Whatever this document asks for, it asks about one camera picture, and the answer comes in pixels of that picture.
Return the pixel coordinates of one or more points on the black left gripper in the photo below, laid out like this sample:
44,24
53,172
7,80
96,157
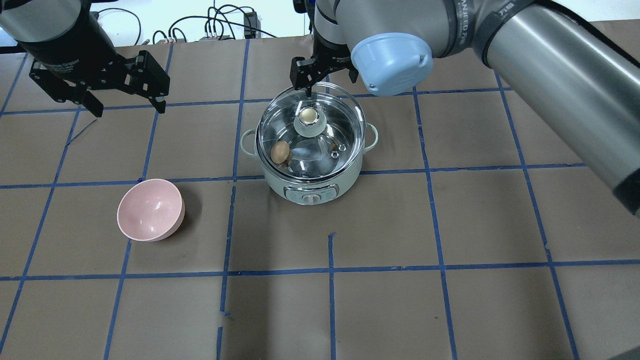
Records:
69,56

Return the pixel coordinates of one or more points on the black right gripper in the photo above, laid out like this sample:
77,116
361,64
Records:
327,53

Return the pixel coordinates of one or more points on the glass pot lid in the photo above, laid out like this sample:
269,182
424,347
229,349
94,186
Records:
326,133

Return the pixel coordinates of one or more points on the brown egg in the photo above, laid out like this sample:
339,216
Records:
280,152

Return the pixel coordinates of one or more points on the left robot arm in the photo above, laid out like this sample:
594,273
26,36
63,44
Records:
39,20

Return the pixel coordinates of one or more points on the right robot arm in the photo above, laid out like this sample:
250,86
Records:
582,84

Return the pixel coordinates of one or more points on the pale green electric pot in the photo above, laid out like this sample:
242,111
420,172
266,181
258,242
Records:
311,193

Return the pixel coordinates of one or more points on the black power adapter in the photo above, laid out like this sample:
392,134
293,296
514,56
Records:
251,25

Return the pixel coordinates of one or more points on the pink bowl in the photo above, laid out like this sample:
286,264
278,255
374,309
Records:
150,211

